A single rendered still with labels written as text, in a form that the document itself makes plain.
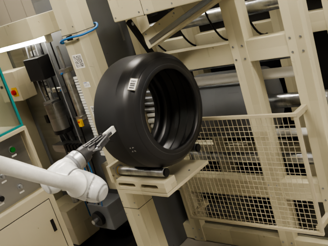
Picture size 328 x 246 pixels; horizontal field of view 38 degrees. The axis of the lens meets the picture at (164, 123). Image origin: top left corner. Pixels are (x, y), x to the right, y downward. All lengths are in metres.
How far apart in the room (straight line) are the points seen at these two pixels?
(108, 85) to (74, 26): 0.39
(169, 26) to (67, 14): 0.53
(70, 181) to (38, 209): 0.91
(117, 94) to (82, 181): 0.52
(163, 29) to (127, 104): 0.62
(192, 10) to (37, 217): 1.38
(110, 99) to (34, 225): 0.88
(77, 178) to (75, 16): 0.97
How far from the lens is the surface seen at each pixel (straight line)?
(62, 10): 2.52
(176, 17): 2.54
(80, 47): 2.50
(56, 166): 1.99
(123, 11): 2.58
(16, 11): 5.71
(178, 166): 2.63
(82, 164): 2.05
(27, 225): 2.69
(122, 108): 2.16
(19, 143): 2.69
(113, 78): 2.27
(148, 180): 2.42
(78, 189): 1.86
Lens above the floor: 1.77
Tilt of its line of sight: 16 degrees down
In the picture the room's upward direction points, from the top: 17 degrees counter-clockwise
